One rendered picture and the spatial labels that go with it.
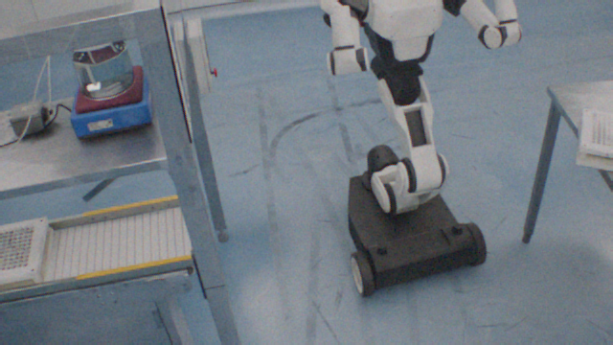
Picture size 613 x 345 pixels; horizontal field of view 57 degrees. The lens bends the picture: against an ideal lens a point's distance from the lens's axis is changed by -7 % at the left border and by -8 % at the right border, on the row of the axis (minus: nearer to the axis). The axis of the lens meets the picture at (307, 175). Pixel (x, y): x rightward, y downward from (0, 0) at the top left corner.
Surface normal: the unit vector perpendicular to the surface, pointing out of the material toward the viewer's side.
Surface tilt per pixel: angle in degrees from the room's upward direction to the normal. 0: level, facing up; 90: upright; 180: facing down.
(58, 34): 90
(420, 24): 90
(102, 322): 90
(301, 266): 0
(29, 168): 0
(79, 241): 0
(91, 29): 90
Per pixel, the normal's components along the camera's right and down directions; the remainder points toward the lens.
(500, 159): -0.07, -0.77
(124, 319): 0.21, 0.62
